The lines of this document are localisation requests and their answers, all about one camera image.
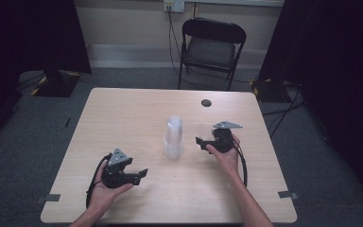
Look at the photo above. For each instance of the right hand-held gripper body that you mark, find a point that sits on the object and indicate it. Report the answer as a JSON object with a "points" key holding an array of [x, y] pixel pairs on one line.
{"points": [[223, 140]]}

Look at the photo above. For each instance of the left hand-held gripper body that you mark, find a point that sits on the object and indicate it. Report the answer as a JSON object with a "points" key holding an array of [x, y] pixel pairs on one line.
{"points": [[116, 175]]}

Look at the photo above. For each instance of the single clear plastic cup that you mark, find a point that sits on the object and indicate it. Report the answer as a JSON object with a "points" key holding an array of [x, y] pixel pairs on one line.
{"points": [[204, 130]]}

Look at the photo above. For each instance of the stack of clear plastic cups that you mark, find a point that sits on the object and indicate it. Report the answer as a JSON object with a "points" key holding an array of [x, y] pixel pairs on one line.
{"points": [[173, 138]]}

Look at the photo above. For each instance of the person's right hand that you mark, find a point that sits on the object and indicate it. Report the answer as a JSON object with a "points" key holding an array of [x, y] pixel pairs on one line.
{"points": [[228, 159]]}

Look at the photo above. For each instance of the person's left hand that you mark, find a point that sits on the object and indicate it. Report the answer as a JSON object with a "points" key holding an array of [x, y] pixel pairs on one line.
{"points": [[105, 197]]}

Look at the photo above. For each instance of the black round table grommet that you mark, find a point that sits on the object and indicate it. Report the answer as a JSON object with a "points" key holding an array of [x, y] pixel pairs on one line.
{"points": [[206, 102]]}

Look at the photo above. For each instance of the black stand base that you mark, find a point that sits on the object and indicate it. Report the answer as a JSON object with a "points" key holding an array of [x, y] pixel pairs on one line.
{"points": [[56, 83], [269, 90]]}

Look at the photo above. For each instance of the grey tape strip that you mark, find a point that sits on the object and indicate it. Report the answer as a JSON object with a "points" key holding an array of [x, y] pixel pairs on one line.
{"points": [[287, 195], [48, 198]]}

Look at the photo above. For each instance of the black folding chair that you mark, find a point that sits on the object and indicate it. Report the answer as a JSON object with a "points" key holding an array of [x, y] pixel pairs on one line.
{"points": [[211, 47]]}

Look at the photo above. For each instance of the dark curtain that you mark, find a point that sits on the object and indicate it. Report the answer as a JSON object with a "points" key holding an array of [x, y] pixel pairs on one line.
{"points": [[22, 41], [334, 78]]}

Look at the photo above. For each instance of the white wall socket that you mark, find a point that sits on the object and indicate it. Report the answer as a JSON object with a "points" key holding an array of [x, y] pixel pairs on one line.
{"points": [[174, 5]]}

